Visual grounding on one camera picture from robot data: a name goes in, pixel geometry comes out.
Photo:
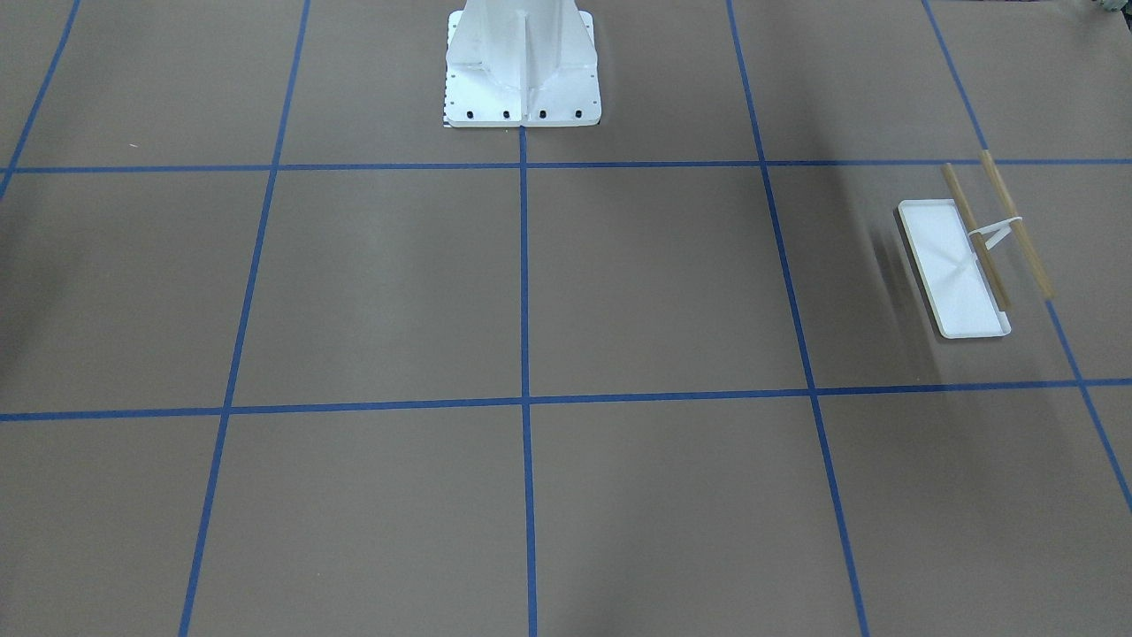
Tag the white towel rack with wooden bars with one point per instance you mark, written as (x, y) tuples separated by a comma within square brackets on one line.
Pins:
[(951, 255)]

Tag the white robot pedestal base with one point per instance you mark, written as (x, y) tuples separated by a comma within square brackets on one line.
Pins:
[(521, 64)]

